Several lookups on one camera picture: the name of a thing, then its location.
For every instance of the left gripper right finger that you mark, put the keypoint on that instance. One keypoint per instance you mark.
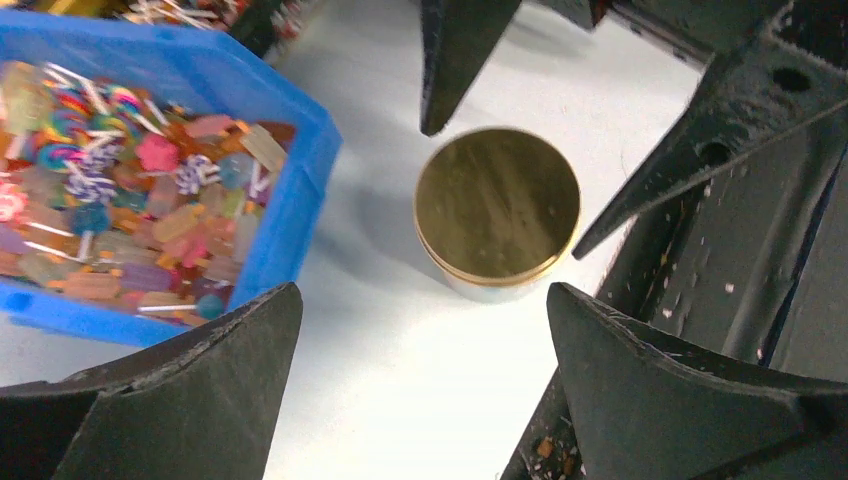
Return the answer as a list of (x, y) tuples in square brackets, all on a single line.
[(648, 405)]

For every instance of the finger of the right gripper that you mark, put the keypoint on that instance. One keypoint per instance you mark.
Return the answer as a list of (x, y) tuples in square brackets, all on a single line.
[(458, 38), (769, 72)]

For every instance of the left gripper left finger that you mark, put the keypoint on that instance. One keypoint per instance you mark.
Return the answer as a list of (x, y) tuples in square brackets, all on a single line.
[(202, 405)]

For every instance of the round gold jar lid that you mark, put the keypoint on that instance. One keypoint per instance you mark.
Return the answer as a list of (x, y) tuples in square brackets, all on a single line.
[(497, 207)]

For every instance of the clear plastic jar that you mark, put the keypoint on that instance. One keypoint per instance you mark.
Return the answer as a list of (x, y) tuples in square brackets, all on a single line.
[(494, 293)]

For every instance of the blue plastic candy bin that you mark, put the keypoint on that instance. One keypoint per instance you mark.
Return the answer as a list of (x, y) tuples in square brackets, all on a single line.
[(153, 177)]

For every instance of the tin of stick candies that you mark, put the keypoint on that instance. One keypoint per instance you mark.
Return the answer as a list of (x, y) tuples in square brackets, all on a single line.
[(266, 28)]

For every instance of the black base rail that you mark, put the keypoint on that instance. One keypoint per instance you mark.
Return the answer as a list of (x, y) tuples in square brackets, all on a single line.
[(753, 266)]

